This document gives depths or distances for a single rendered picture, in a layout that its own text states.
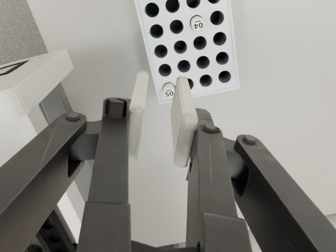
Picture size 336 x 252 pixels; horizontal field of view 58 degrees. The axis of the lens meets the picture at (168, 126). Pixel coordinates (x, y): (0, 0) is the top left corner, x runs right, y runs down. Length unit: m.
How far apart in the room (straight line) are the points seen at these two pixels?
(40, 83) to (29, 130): 0.04
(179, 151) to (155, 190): 0.26
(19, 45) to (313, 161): 1.03
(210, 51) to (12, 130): 0.20
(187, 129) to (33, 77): 0.11
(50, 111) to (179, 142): 0.13
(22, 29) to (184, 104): 1.07
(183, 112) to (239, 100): 0.21
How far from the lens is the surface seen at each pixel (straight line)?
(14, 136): 0.32
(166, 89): 0.30
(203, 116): 0.17
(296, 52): 0.37
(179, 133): 0.15
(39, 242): 0.29
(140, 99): 0.16
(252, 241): 0.50
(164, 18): 0.29
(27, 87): 0.20
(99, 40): 0.34
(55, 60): 0.25
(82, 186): 0.28
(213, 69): 0.31
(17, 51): 1.23
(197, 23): 0.28
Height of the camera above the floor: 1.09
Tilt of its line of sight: 64 degrees down
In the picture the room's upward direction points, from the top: 178 degrees clockwise
